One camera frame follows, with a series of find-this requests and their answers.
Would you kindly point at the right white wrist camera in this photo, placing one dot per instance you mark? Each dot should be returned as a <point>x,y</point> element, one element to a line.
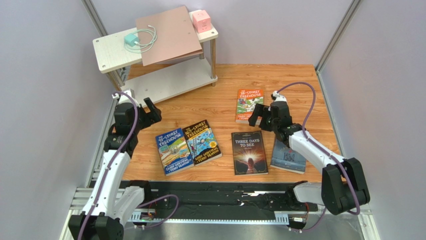
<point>277,97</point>

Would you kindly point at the pink cube power socket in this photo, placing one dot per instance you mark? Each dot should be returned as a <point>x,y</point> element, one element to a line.
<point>201,21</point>

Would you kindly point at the blue 91-storey treehouse book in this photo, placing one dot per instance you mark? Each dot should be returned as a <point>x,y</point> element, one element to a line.
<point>174,152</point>

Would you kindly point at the orange 78-storey treehouse book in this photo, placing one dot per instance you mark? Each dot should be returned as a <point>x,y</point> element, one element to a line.
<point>246,103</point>

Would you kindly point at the mint green charger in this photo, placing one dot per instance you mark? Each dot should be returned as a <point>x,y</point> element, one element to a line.
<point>131,40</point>

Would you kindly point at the white two-tier shelf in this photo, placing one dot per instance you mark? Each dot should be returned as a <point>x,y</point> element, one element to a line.
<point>188,74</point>

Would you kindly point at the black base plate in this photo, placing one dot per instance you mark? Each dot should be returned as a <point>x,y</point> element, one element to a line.
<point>240,201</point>

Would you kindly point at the black three days book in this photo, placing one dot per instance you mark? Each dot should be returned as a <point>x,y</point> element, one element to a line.
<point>249,155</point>

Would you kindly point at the black 169-storey treehouse book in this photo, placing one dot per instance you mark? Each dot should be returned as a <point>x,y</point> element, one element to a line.
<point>202,142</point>

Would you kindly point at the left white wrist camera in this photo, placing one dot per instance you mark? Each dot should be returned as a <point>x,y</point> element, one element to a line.
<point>123,94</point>

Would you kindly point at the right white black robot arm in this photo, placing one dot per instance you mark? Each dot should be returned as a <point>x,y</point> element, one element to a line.
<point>343,186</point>

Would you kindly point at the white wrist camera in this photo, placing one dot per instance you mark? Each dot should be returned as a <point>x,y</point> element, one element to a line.
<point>123,94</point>
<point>277,97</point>

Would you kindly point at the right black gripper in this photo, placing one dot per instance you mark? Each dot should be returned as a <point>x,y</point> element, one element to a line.
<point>263,115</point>

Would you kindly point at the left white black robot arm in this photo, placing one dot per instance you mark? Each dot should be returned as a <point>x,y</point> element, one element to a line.
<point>104,216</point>

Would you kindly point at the blue-grey 1984 book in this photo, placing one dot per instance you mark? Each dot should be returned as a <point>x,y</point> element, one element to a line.
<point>287,159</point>

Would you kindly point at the brown file folder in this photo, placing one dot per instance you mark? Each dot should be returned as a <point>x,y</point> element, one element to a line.
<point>176,36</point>

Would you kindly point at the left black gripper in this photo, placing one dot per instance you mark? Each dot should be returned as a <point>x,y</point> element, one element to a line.
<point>150,117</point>

